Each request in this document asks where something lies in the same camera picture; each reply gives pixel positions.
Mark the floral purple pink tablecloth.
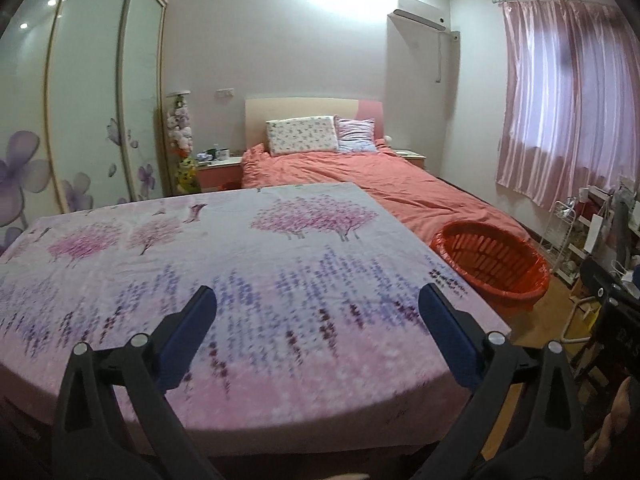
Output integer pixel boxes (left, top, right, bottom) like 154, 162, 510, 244
1, 183, 506, 456

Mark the white wire rack shelf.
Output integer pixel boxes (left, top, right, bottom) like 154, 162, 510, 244
538, 200, 590, 286

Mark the plush toy stack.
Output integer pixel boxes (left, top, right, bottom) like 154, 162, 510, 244
166, 90, 193, 158

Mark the cluttered black desk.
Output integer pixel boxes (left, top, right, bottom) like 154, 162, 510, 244
560, 173, 640, 391

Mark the person's right hand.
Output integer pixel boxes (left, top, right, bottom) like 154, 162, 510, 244
585, 376, 639, 479

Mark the white floral pillow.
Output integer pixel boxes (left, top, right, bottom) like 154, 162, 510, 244
266, 115, 338, 156

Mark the pink striped pillow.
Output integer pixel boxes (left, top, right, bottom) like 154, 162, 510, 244
335, 116, 378, 154

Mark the yellow green plush toy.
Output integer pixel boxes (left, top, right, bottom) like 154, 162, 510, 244
175, 157, 202, 194

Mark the pink white nightstand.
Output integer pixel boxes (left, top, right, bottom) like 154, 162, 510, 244
198, 156, 243, 193

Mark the salmon pink bed duvet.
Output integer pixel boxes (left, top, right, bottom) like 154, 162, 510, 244
241, 144, 530, 244

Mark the red plastic laundry basket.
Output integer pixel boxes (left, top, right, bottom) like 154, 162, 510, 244
430, 221, 550, 318

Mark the pink striped curtain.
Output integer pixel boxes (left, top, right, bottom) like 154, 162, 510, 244
496, 0, 639, 208

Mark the wall power outlet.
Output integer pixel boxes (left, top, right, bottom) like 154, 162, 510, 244
215, 88, 234, 100

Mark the sliding wardrobe with flowers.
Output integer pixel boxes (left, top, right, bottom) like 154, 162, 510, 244
1, 0, 169, 247

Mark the far right nightstand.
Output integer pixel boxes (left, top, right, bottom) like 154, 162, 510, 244
393, 148, 425, 169

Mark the white air conditioner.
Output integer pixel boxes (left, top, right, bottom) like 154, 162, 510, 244
390, 0, 460, 41

